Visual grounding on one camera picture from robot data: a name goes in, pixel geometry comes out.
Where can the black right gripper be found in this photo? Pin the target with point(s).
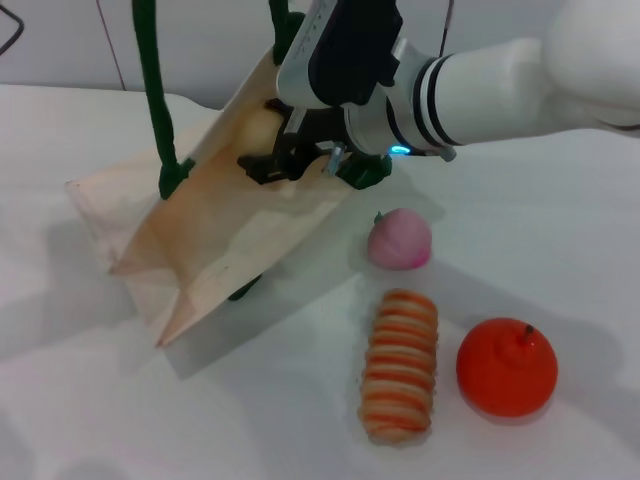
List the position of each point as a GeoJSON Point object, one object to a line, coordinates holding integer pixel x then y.
{"type": "Point", "coordinates": [312, 132]}

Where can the beige round fruit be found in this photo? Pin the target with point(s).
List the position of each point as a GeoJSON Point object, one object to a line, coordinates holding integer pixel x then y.
{"type": "Point", "coordinates": [257, 132]}

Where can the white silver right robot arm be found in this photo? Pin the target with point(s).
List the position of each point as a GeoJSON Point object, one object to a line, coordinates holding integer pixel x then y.
{"type": "Point", "coordinates": [500, 90]}

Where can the pink peach bun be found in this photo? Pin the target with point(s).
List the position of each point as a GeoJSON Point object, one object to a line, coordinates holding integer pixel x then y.
{"type": "Point", "coordinates": [399, 241]}

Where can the orange striped bread roll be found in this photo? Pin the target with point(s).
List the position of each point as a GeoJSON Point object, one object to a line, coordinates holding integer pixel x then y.
{"type": "Point", "coordinates": [400, 365]}

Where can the orange persimmon with stem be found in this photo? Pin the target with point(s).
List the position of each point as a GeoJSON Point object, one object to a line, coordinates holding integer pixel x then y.
{"type": "Point", "coordinates": [502, 375]}

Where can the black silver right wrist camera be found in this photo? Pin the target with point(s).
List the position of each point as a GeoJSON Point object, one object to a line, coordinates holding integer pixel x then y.
{"type": "Point", "coordinates": [345, 55]}

